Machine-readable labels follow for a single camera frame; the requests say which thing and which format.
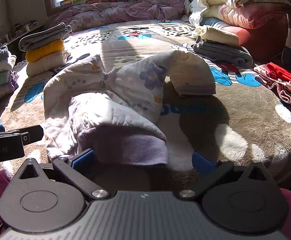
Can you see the red and pink clothes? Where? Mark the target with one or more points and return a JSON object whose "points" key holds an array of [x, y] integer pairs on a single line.
{"points": [[275, 77]]}

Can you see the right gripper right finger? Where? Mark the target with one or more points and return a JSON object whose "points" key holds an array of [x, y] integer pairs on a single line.
{"points": [[210, 172]]}

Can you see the folded cream towel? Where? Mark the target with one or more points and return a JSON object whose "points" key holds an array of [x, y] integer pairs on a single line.
{"points": [[210, 33]]}

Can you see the red pillow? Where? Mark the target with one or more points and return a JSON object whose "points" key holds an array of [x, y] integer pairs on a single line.
{"points": [[264, 43]]}

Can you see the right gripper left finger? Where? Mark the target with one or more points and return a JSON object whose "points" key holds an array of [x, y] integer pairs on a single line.
{"points": [[71, 171]]}

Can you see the white floral purple-cuffed garment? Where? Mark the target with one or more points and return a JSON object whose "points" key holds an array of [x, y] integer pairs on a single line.
{"points": [[116, 113]]}

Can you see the purple quilted comforter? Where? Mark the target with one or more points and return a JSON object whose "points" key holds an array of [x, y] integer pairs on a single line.
{"points": [[86, 16]]}

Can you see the folded yellow garment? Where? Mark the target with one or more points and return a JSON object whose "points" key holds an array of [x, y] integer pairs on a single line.
{"points": [[38, 53]]}

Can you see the pink white bedding pile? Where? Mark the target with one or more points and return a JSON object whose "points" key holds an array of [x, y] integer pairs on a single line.
{"points": [[248, 14]]}

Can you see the folded dark grey garment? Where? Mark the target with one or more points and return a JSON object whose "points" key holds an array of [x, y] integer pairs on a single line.
{"points": [[238, 56]]}

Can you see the folded grey garment on stack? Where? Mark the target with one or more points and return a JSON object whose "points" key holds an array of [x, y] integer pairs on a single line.
{"points": [[36, 40]]}

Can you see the folded cream garment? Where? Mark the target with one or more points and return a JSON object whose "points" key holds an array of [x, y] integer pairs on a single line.
{"points": [[47, 63]]}

